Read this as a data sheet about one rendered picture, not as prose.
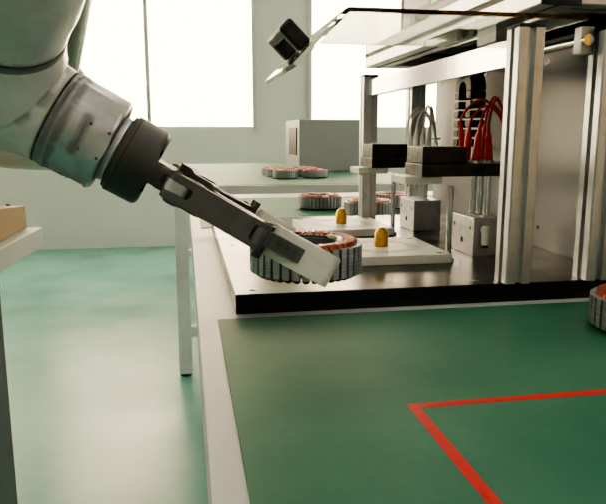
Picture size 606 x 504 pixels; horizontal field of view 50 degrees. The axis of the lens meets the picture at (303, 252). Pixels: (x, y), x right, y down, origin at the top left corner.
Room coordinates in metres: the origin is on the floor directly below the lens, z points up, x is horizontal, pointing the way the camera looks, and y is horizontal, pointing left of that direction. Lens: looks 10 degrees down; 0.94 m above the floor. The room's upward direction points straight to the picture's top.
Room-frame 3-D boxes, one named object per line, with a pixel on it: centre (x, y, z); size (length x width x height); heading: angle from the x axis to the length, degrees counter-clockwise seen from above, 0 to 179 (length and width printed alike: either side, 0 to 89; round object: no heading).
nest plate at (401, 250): (0.91, -0.11, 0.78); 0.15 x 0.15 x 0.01; 10
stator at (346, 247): (0.64, 0.00, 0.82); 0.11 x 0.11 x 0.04
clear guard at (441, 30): (0.84, -0.13, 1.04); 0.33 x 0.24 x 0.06; 100
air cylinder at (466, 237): (0.93, -0.25, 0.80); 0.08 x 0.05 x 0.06; 10
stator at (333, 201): (1.67, -0.04, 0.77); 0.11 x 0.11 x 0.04
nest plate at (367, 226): (1.15, -0.07, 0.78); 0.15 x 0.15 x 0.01; 10
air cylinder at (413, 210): (1.17, -0.21, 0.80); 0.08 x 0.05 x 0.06; 10
